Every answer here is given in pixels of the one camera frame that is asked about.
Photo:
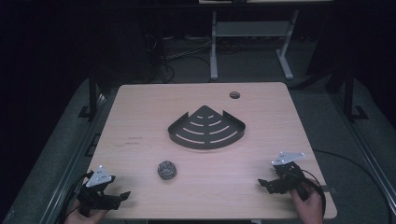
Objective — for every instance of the black metal corner shelf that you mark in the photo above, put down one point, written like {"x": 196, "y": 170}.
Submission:
{"x": 207, "y": 130}

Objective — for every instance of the steel wool ball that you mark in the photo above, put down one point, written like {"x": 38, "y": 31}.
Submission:
{"x": 166, "y": 170}

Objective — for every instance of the person's right hand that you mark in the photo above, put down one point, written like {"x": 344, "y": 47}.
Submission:
{"x": 308, "y": 207}

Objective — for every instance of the black metal post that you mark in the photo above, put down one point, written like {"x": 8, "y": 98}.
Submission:
{"x": 349, "y": 96}
{"x": 92, "y": 93}

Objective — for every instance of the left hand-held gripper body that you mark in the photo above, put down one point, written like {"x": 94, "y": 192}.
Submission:
{"x": 93, "y": 189}

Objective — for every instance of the white metal stand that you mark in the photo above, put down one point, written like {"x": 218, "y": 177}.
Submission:
{"x": 252, "y": 29}

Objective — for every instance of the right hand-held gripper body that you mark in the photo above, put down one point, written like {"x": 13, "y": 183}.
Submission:
{"x": 289, "y": 174}

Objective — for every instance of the person's left hand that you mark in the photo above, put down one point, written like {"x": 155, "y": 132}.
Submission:
{"x": 81, "y": 217}

